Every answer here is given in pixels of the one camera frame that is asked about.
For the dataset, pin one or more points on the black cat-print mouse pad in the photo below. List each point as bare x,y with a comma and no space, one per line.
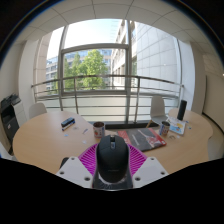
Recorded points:
63,162

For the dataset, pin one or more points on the metal balcony railing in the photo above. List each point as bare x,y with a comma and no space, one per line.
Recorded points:
100,77

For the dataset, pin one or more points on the black office printer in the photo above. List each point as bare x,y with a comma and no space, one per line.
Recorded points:
8,116

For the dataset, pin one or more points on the black cylindrical speaker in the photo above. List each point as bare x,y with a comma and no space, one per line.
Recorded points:
182,110

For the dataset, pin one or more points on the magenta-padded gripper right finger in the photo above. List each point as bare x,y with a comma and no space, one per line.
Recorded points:
148,170

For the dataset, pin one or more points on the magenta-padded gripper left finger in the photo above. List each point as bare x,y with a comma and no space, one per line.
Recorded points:
75,170

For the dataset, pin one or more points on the red and blue magazine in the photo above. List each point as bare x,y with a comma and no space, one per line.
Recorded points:
143,138

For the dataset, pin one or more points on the white chair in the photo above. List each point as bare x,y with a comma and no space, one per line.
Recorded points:
36,110
157,110
5,153

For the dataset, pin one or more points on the black computer mouse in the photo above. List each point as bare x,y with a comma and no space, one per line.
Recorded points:
112,158

